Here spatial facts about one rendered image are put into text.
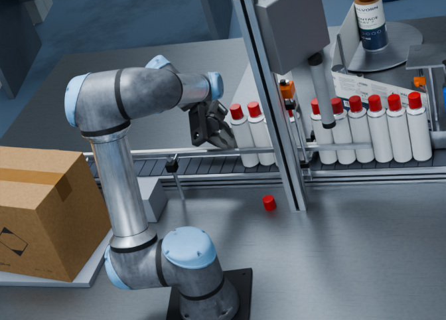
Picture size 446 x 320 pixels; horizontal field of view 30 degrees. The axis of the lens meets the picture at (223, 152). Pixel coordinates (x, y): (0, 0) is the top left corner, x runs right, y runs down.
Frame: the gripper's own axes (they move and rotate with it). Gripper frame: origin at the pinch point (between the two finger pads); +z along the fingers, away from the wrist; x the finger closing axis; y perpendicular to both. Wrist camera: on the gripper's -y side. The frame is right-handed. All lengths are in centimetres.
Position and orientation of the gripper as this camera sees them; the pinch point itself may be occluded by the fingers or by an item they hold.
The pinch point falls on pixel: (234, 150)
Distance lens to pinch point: 243.7
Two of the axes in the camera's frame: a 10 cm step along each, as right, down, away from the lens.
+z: 6.8, 6.6, 3.1
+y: 2.6, -6.2, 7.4
